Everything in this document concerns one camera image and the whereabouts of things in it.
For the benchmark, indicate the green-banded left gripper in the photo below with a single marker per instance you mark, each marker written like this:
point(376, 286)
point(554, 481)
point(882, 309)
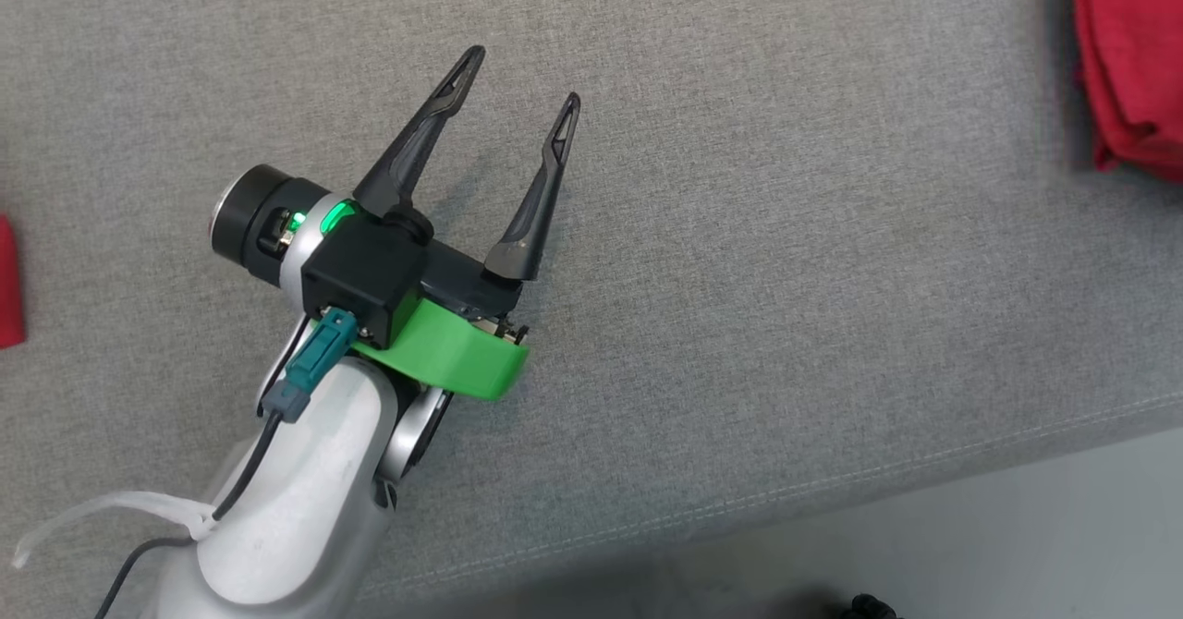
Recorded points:
point(453, 351)

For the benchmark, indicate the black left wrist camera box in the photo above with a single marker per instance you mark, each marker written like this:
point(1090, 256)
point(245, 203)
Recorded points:
point(360, 273)

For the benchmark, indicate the red shirt with white sleeves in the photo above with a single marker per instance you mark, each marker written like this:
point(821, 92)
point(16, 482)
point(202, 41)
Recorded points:
point(7, 286)

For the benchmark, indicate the red shorts with white stripe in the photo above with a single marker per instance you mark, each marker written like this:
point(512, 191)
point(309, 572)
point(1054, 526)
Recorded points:
point(1132, 55)

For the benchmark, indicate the small black object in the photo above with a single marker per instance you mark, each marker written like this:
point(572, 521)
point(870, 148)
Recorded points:
point(869, 608)

